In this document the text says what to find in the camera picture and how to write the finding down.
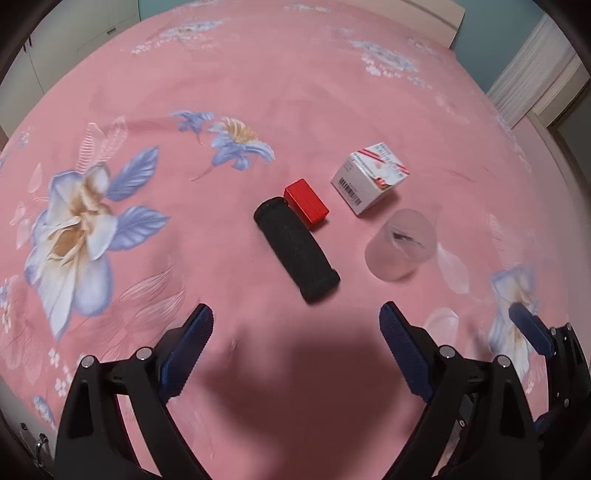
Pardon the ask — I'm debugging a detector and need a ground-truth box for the clear plastic cup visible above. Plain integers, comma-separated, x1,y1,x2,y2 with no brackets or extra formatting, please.
365,209,438,283

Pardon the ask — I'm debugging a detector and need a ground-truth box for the pink floral blanket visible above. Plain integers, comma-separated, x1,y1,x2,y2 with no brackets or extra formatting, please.
0,0,591,480

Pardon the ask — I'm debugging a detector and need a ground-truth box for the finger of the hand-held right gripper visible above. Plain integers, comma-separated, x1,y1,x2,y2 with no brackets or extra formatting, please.
508,304,591,408

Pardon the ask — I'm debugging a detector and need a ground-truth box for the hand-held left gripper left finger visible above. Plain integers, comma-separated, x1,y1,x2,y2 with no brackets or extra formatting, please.
54,303,214,480

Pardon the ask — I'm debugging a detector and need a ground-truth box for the cream wardrobe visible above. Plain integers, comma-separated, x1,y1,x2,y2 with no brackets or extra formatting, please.
0,0,140,134

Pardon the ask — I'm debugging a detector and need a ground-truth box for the white curtain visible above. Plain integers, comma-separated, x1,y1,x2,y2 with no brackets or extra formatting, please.
487,18,578,131

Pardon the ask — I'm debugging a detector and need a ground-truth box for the red block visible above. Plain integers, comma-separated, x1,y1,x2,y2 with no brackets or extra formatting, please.
283,179,330,230

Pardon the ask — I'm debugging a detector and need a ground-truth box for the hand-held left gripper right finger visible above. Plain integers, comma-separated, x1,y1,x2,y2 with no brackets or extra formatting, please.
379,301,542,480

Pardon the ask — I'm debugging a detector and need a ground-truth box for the white box with red label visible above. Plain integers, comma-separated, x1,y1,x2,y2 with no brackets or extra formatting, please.
331,142,411,217

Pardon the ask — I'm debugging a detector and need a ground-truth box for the black foam cylinder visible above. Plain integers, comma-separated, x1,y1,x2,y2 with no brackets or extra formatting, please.
253,196,341,305

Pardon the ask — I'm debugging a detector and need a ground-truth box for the small metal object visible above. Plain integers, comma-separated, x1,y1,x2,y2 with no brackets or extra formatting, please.
18,422,52,468

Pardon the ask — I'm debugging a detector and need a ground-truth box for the cream bed headboard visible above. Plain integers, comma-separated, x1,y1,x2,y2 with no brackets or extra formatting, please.
295,0,466,49

